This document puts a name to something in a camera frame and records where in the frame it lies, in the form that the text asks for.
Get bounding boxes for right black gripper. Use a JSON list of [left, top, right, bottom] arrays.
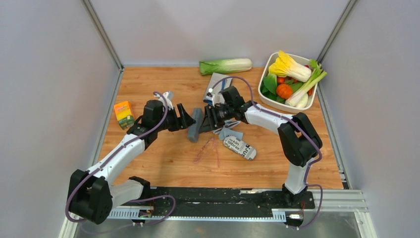
[[199, 104, 234, 133]]

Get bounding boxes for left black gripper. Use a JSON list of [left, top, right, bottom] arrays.
[[155, 103, 196, 132]]

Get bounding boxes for light blue cleaning cloth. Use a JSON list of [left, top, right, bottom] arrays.
[[217, 128, 243, 140]]

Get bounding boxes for grey glasses case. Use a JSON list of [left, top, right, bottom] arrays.
[[187, 108, 204, 143]]

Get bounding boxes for pink transparent sunglasses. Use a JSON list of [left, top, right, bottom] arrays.
[[193, 137, 220, 168]]

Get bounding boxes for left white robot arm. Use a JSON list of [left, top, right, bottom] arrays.
[[65, 100, 196, 224]]

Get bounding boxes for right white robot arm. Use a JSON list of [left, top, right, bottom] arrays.
[[198, 86, 322, 208]]

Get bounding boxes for grey razor package box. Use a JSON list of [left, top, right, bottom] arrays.
[[203, 73, 232, 104]]

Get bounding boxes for newspaper print pouch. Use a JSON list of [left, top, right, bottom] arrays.
[[223, 135, 257, 160]]

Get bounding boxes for orange green carton box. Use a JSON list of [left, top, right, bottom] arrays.
[[113, 101, 135, 130]]

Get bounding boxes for green white napa cabbage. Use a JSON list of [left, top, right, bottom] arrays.
[[199, 58, 253, 75]]

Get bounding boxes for green leafy vegetable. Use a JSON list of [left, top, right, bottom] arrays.
[[260, 73, 278, 100]]

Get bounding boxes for small orange pumpkin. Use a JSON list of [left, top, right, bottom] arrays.
[[276, 83, 293, 100]]

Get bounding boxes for white rectangular tray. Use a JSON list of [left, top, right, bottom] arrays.
[[258, 52, 318, 114]]

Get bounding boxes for yellow white bok choy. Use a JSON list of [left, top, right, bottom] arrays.
[[268, 51, 312, 82]]

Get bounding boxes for green white leek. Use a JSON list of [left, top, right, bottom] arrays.
[[285, 59, 327, 108]]

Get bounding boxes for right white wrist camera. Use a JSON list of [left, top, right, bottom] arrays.
[[203, 88, 223, 106]]

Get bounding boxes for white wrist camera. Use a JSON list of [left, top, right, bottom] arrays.
[[203, 88, 223, 106], [159, 91, 174, 110]]

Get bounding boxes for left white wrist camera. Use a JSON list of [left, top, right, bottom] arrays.
[[159, 91, 174, 110]]

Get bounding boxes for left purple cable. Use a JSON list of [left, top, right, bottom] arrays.
[[65, 91, 176, 227]]

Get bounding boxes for purple cable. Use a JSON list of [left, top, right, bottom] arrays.
[[210, 76, 324, 230], [65, 91, 176, 227]]

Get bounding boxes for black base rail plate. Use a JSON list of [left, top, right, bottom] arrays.
[[133, 187, 315, 220]]

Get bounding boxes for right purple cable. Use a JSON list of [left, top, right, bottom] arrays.
[[210, 76, 324, 230]]

